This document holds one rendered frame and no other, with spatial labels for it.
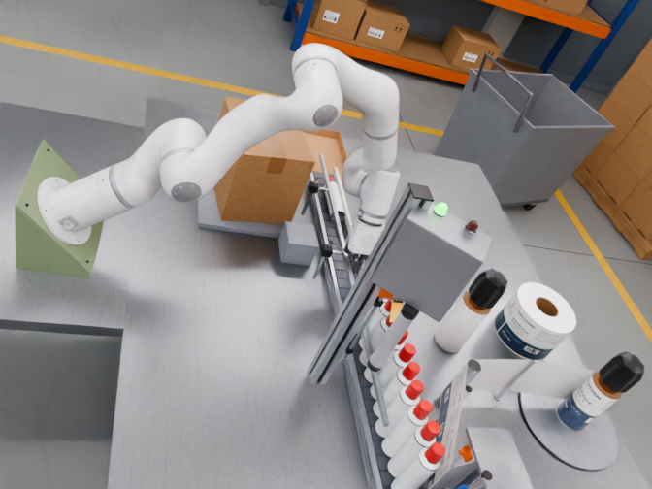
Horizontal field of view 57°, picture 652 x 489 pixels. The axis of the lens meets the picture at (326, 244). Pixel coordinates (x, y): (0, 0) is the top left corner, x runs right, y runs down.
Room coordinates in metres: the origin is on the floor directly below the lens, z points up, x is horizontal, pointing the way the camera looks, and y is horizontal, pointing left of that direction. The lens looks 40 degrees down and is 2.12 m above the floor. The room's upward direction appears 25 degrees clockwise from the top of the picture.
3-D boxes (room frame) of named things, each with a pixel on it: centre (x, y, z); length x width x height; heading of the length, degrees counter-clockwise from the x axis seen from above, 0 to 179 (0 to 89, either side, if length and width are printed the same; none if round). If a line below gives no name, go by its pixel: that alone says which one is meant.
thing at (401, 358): (1.02, -0.29, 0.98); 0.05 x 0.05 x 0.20
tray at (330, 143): (2.02, 0.20, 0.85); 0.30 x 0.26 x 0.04; 26
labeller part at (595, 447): (1.23, -0.85, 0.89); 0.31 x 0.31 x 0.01
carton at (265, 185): (1.60, 0.32, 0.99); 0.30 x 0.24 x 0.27; 33
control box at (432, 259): (0.99, -0.21, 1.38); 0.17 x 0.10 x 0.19; 81
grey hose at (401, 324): (0.93, -0.22, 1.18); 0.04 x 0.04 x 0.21
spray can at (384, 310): (1.16, -0.23, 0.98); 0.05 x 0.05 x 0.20
